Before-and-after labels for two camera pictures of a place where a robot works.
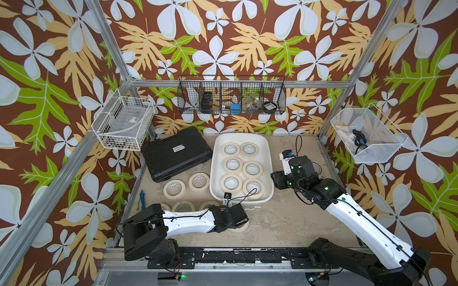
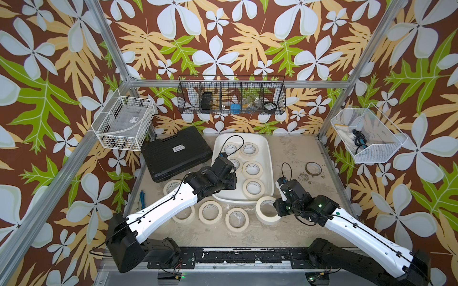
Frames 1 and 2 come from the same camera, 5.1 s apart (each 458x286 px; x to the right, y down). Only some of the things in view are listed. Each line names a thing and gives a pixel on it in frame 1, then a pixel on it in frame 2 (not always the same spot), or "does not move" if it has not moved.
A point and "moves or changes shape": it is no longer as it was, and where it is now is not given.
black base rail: [186, 259] does not move
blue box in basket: [235, 108] does not move
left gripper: [233, 226] to [232, 180]
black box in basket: [206, 100] does not move
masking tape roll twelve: [231, 183] moves or changes shape
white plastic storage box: [242, 165] does not move
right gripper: [278, 179] to [278, 205]
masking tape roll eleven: [253, 189] does not move
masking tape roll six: [249, 149] does not move
